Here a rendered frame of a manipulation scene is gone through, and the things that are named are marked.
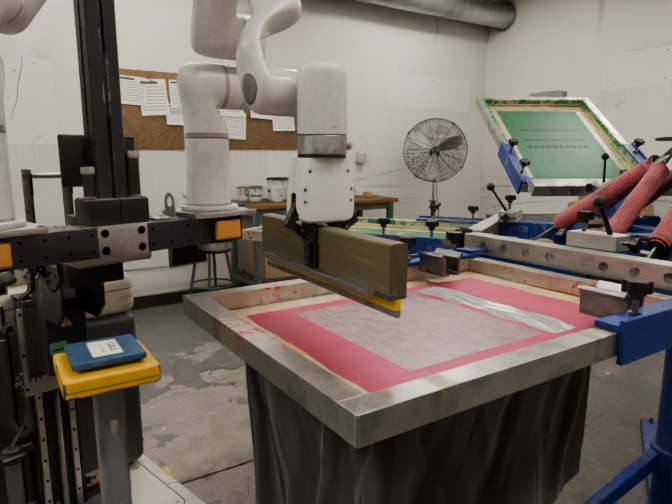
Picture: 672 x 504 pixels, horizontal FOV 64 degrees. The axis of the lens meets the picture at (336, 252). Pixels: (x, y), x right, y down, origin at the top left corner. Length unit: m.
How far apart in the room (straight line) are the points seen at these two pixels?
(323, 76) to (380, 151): 4.91
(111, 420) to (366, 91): 4.98
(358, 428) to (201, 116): 0.80
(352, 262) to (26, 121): 3.93
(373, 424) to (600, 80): 5.50
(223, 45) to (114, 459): 0.79
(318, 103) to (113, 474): 0.64
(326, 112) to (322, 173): 0.09
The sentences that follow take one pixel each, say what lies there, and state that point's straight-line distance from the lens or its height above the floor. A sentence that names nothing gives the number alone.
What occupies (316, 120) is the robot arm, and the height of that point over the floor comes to 1.30.
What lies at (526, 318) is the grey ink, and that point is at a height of 0.96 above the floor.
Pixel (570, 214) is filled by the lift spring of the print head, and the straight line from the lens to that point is 1.79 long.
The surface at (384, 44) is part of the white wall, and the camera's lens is 5.83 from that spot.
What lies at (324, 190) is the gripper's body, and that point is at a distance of 0.81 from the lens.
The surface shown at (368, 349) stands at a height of 0.95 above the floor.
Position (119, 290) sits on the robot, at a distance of 1.71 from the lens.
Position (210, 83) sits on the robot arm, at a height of 1.40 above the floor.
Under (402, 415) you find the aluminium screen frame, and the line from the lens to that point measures 0.61.
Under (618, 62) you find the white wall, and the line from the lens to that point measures 5.87.
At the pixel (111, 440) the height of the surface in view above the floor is 0.83.
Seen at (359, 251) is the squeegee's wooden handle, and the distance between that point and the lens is 0.73.
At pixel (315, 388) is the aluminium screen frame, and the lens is 0.64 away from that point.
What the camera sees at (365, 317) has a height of 0.95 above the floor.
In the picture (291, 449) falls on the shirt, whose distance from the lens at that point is 0.97.
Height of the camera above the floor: 1.25
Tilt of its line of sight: 10 degrees down
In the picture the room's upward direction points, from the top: straight up
